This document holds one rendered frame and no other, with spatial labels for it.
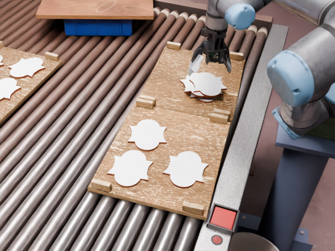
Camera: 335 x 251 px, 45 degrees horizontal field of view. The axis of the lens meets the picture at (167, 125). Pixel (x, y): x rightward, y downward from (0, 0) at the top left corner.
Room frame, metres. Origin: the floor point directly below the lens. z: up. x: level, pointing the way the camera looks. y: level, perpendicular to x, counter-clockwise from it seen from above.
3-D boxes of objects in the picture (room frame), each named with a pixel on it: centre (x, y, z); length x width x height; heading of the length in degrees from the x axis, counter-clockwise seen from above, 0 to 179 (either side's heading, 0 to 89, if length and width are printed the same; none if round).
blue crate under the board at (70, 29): (1.76, 0.34, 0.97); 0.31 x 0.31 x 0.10; 4
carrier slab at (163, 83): (1.29, -0.10, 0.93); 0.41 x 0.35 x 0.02; 167
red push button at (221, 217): (0.65, -0.16, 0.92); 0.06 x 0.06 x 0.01; 72
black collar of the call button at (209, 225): (0.65, -0.16, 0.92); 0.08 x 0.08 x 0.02; 72
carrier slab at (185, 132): (0.88, 0.00, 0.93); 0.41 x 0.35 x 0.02; 166
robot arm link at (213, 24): (1.18, -0.15, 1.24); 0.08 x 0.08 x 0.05
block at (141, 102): (1.11, 0.08, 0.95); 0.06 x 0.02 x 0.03; 76
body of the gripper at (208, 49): (1.18, -0.15, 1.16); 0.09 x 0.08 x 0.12; 12
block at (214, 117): (1.04, -0.18, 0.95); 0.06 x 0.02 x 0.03; 76
